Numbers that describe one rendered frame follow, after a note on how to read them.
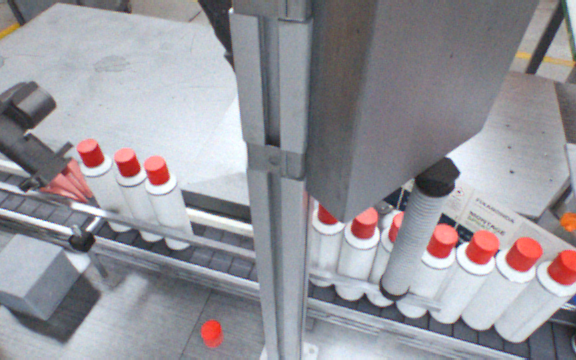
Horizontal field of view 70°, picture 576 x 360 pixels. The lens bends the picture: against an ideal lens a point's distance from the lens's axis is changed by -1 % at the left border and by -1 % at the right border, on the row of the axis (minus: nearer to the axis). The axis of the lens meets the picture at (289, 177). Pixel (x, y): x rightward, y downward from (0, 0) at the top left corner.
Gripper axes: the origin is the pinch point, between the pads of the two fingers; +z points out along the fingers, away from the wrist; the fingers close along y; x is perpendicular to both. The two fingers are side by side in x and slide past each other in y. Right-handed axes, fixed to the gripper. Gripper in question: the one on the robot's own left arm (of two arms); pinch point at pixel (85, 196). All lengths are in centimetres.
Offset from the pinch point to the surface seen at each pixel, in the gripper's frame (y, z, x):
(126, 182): -2.1, 0.2, -17.8
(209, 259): -2.6, 20.4, -16.7
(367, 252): -2, 25, -47
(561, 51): 268, 172, -61
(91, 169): -1.6, -4.3, -12.7
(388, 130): -16, -1, -67
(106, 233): -3.4, 7.2, -0.3
